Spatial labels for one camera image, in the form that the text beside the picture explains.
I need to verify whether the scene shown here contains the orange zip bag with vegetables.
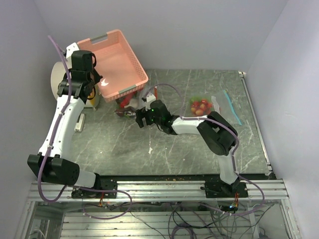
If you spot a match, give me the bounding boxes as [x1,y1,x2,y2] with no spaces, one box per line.
[114,86,158,119]

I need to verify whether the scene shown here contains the pink perforated plastic basket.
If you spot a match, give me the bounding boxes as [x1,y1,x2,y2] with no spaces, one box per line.
[77,29,149,102]

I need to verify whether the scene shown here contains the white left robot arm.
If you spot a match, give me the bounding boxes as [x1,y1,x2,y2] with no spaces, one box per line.
[27,43,102,198]

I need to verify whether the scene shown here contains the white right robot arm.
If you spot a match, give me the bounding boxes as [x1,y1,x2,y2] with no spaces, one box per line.
[136,100,240,197]

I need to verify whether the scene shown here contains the blue zip bag with strawberries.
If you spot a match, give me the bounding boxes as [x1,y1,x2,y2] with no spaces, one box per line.
[189,90,243,126]

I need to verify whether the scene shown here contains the round white drawer organizer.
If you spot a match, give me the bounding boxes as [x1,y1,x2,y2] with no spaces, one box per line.
[50,62,100,111]

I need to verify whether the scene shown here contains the small white rectangular device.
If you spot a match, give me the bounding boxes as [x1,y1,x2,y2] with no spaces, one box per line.
[74,113,85,132]

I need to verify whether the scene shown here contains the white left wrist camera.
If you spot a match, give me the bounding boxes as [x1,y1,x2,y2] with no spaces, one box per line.
[65,42,79,59]

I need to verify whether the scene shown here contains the aluminium frame rail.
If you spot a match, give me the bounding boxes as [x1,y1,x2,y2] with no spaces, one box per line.
[27,180,289,203]

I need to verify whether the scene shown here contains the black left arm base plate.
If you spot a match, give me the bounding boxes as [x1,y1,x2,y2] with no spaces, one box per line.
[71,180,118,199]

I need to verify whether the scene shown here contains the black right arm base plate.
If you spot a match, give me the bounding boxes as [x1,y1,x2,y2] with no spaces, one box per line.
[200,181,248,198]

